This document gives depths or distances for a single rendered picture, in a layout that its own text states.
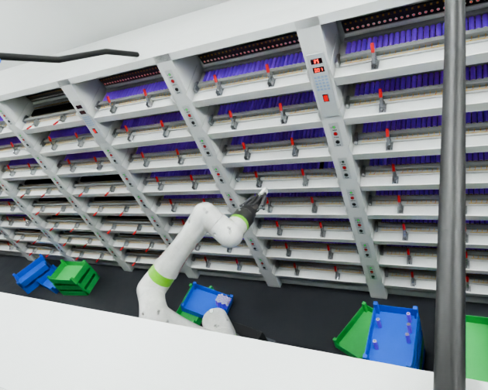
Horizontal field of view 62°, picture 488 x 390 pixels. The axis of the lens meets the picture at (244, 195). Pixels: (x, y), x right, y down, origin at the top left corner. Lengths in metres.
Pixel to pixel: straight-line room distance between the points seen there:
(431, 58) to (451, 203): 1.22
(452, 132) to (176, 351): 0.42
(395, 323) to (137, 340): 1.69
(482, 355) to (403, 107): 1.08
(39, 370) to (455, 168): 0.60
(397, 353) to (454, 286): 1.66
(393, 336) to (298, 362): 1.66
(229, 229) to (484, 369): 1.18
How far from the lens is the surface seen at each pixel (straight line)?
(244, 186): 2.25
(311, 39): 1.66
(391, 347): 2.10
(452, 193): 0.47
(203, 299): 2.94
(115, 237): 3.48
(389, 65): 1.67
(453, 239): 0.44
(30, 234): 4.39
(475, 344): 2.10
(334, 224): 2.31
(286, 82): 1.79
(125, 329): 0.62
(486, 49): 1.64
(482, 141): 1.83
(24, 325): 0.78
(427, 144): 1.84
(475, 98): 1.73
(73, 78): 2.42
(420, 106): 1.74
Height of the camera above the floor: 2.13
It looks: 34 degrees down
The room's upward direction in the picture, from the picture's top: 25 degrees counter-clockwise
